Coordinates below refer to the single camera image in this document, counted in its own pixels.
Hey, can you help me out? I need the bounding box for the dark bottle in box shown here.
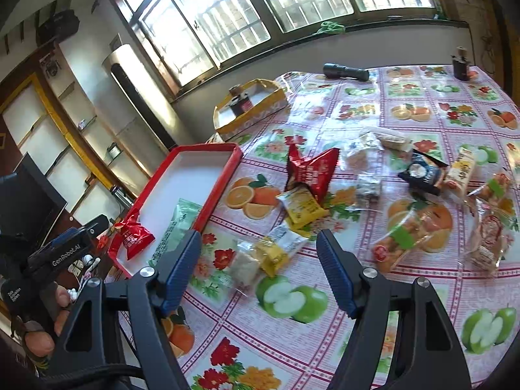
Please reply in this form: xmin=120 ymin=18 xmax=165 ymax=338
xmin=229 ymin=85 xmax=254 ymax=117

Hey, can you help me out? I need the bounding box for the large red snack bag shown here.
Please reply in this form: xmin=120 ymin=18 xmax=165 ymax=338
xmin=285 ymin=144 xmax=340 ymax=203

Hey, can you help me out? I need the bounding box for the white rice cake packet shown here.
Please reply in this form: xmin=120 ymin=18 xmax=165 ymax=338
xmin=228 ymin=241 xmax=264 ymax=288

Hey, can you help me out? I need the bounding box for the long yellow cake packet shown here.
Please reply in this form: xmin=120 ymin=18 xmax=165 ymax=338
xmin=442 ymin=147 xmax=476 ymax=200

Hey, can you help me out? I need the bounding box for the black flashlight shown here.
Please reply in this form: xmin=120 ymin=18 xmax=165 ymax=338
xmin=323 ymin=63 xmax=369 ymax=82

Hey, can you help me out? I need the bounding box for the yellow white snack packet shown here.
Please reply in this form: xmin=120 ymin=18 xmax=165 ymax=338
xmin=253 ymin=223 xmax=308 ymax=277

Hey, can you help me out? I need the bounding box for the wall shelf unit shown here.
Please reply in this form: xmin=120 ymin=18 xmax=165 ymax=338
xmin=1 ymin=41 xmax=150 ymax=224

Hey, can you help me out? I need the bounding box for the green snack packet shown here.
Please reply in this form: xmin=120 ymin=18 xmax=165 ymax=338
xmin=148 ymin=198 xmax=202 ymax=268

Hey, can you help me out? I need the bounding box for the small green label bread packet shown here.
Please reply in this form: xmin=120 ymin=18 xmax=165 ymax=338
xmin=467 ymin=171 xmax=512 ymax=207

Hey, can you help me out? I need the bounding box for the clear white candy packet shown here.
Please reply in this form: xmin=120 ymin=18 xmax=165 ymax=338
xmin=340 ymin=132 xmax=384 ymax=173

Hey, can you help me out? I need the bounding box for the red rectangular tray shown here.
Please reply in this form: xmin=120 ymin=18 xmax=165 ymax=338
xmin=109 ymin=143 xmax=242 ymax=277

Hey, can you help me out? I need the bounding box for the small red snack bag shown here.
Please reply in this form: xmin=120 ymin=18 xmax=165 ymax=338
xmin=109 ymin=211 xmax=155 ymax=261

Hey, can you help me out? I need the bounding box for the dark blue snack bag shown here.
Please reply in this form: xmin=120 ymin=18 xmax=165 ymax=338
xmin=397 ymin=150 xmax=448 ymax=196

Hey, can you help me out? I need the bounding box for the green cloth on windowsill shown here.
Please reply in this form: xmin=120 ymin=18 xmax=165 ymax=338
xmin=316 ymin=20 xmax=345 ymax=35

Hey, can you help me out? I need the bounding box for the yellow cardboard box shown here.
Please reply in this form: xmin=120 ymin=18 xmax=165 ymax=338
xmin=213 ymin=78 xmax=288 ymax=141

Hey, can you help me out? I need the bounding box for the window with metal bars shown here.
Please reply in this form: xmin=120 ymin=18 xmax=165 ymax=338
xmin=110 ymin=0 xmax=444 ymax=95

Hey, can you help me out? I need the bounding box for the clear nougat packet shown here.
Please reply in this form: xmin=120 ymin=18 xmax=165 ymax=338
xmin=355 ymin=174 xmax=382 ymax=206

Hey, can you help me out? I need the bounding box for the black television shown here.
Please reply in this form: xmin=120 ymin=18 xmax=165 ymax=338
xmin=1 ymin=153 xmax=67 ymax=250

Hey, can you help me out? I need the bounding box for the white tower air conditioner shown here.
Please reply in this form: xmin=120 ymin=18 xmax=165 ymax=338
xmin=101 ymin=43 xmax=196 ymax=152

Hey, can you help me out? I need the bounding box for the person's left hand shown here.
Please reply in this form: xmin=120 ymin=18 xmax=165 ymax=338
xmin=24 ymin=283 xmax=72 ymax=358

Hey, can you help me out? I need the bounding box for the clear long biscuit packet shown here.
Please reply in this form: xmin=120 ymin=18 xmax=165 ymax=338
xmin=372 ymin=128 xmax=412 ymax=152

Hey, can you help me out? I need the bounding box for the floral fruit tablecloth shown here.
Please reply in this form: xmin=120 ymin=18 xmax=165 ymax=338
xmin=173 ymin=65 xmax=519 ymax=389

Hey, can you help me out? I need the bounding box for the round red label pastry packet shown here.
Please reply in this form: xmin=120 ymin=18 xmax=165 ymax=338
xmin=463 ymin=198 xmax=512 ymax=276

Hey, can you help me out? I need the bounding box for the dark jar with cork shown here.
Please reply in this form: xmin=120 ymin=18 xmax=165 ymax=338
xmin=451 ymin=46 xmax=470 ymax=82

